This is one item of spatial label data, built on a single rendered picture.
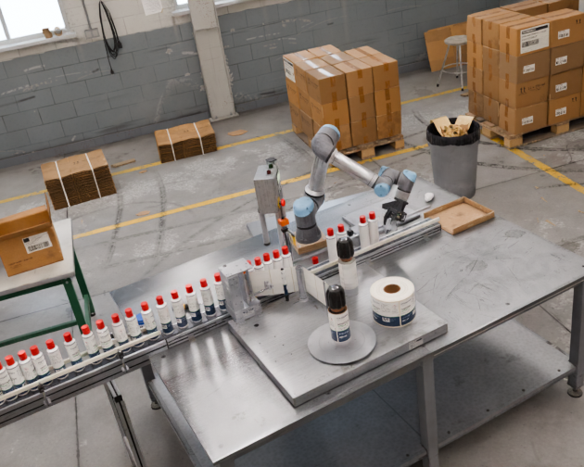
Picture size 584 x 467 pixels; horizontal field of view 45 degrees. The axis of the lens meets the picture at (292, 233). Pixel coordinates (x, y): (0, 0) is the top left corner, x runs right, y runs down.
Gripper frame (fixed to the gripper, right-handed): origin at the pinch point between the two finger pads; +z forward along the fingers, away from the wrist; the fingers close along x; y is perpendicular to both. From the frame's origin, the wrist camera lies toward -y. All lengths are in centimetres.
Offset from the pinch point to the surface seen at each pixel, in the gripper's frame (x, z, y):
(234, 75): 137, -26, -511
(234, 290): -90, 37, 16
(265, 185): -81, -11, -1
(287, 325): -67, 45, 33
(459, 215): 50, -17, -1
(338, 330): -63, 31, 64
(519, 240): 55, -19, 41
